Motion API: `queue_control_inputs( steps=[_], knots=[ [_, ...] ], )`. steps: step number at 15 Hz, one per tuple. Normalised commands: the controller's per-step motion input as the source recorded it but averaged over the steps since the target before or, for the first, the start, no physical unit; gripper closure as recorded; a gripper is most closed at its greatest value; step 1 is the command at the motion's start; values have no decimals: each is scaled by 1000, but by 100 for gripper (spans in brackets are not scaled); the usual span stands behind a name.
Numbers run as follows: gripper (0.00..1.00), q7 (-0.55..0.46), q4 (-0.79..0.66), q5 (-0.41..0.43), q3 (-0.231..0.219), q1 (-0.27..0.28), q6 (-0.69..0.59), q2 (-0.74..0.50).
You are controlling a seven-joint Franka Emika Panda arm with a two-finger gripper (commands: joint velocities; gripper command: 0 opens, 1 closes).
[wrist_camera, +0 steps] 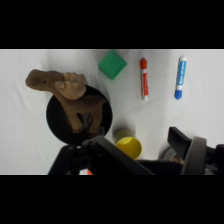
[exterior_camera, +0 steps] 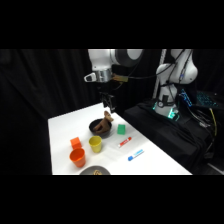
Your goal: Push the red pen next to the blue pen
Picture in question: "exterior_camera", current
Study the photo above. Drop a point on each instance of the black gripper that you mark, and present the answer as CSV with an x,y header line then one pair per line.
x,y
106,97

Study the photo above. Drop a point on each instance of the red pen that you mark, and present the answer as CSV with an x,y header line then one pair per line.
x,y
124,142

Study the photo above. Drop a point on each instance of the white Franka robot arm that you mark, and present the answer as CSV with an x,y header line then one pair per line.
x,y
173,75

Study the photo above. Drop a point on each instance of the blue pen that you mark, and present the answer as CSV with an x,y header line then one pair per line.
x,y
136,154

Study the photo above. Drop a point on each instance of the brown plush toy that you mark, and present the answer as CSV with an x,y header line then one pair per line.
x,y
102,124

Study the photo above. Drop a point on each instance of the green block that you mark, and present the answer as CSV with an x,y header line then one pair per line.
x,y
121,129

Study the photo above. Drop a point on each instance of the black bowl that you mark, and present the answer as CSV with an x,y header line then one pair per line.
x,y
106,132

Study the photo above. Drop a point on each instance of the yellow cup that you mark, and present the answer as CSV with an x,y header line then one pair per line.
x,y
95,144

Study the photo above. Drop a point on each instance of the orange block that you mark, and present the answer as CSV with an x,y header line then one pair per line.
x,y
76,143

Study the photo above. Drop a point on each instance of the orange cup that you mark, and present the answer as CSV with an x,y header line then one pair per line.
x,y
78,158

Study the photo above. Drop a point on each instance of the black robot stand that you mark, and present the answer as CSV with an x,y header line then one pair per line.
x,y
166,133

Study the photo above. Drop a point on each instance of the food on plate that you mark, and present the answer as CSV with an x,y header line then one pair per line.
x,y
97,172

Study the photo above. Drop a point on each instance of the grey plate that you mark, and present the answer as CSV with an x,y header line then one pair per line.
x,y
87,171

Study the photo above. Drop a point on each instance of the black curtain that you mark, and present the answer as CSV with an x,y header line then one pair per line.
x,y
43,83

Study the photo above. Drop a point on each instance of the backlit keyboard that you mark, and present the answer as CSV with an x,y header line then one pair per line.
x,y
206,99

